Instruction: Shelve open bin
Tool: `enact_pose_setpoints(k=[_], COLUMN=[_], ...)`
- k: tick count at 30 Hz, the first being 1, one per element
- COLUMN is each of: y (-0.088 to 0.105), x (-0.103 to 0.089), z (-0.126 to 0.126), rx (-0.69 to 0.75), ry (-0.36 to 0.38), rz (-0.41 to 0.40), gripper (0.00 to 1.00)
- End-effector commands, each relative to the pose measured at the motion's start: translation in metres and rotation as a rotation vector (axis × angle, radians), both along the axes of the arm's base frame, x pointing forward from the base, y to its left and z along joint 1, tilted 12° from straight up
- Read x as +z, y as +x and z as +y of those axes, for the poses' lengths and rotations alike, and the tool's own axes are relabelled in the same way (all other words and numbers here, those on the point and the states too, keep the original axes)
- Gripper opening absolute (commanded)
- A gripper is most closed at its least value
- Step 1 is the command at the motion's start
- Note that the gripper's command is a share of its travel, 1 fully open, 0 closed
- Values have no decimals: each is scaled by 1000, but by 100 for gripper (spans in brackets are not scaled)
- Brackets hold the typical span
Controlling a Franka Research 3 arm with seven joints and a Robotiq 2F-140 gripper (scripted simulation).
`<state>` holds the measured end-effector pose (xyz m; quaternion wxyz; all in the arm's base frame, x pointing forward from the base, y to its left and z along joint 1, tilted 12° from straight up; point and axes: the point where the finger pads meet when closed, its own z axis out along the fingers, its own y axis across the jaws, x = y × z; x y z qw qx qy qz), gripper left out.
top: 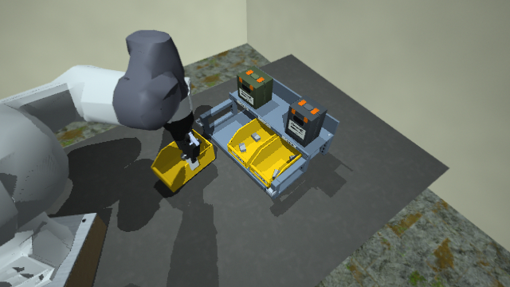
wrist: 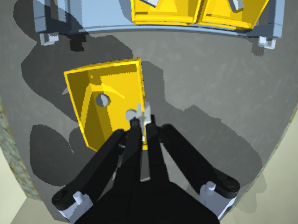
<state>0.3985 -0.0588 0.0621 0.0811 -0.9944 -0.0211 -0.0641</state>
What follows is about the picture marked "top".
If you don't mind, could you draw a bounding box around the yellow bin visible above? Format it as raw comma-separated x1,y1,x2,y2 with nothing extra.
153,129,215,192
250,136,302,189
228,118,278,169

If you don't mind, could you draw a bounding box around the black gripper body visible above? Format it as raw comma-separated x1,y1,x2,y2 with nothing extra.
163,111,194,141

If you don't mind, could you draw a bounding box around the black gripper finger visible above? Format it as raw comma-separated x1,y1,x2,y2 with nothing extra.
176,132,202,170
171,132,186,156

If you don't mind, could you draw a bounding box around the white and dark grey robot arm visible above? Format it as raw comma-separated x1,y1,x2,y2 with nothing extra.
0,30,194,287

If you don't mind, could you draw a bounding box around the light blue metal shelf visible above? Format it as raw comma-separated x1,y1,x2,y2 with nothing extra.
196,78,339,199

